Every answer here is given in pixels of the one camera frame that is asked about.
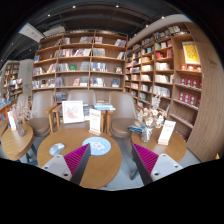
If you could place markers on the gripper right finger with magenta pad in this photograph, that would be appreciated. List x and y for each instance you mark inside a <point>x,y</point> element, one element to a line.
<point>152,166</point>

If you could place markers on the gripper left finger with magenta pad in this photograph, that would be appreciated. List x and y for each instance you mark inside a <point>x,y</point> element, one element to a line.
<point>70,167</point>

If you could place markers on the grey computer mouse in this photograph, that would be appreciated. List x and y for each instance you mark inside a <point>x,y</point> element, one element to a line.
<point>56,149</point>

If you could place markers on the round light blue mouse pad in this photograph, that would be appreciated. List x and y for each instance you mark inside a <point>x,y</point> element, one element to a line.
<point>98,145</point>

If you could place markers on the round wooden centre table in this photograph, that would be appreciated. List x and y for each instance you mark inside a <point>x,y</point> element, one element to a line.
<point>88,171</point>

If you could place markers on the round wooden table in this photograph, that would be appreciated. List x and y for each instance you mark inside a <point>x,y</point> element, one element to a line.
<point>176,148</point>
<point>88,171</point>
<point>15,146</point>

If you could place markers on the round wooden right side table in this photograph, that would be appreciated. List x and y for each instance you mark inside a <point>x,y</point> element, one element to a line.
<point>176,148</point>

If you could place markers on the stack of books right table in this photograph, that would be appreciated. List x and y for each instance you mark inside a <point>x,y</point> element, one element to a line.
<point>137,129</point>

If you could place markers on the white sign on right table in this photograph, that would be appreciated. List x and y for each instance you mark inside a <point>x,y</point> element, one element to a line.
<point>166,132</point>

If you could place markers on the glass vase with dried flowers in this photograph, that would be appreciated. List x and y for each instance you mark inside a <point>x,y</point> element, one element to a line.
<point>152,117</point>

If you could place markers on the framed floral picture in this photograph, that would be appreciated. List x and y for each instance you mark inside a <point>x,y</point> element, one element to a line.
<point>72,111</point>

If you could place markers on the white standing sign on centre table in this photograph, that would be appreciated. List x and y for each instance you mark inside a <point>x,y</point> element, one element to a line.
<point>95,121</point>

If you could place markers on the right brown leather armchair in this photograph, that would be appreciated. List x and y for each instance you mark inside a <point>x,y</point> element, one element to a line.
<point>124,114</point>

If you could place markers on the brown leather armchair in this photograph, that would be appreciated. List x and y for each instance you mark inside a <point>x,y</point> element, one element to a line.
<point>88,97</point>
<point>124,114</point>
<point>42,106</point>

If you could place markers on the round wooden left side table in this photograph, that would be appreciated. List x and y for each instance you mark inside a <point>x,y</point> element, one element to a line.
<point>15,146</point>

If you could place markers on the stack of books on chair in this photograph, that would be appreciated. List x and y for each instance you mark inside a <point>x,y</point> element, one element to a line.
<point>104,106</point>

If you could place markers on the middle brown leather armchair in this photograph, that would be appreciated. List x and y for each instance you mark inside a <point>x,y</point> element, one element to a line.
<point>88,97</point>

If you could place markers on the left brown leather armchair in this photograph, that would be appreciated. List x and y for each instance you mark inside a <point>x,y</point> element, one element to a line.
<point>42,106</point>

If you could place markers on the vase with branches left table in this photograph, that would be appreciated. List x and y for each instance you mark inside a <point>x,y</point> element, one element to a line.
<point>21,112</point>

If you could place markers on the white sign on left table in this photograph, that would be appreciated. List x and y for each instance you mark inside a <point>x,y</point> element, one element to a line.
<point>11,121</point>

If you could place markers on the large wooden bookshelf right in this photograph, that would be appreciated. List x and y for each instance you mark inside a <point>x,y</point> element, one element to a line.
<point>192,95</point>

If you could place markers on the large wooden bookshelf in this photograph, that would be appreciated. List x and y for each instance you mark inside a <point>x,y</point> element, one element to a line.
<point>192,95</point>
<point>81,60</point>

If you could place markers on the distant bookshelf at left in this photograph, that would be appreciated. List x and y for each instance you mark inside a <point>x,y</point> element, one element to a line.
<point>11,86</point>

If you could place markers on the large wooden bookshelf centre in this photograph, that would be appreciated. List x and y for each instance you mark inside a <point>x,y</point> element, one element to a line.
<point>81,60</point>

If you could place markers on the yellow framed poster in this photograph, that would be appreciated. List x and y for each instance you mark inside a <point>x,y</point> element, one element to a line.
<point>191,53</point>

